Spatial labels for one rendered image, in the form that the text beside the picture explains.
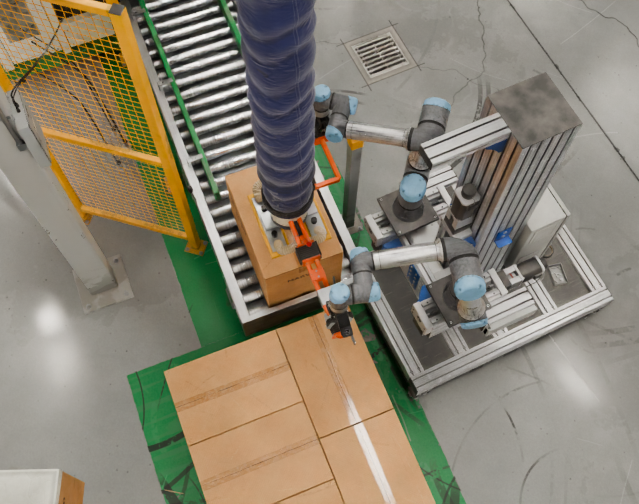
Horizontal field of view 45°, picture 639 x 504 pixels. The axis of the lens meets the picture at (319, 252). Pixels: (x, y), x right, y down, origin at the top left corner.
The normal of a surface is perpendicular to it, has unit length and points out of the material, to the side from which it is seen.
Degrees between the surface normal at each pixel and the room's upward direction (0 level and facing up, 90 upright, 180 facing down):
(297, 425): 0
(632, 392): 0
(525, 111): 0
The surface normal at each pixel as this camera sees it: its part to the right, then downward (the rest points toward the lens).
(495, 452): 0.00, -0.41
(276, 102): -0.16, 0.76
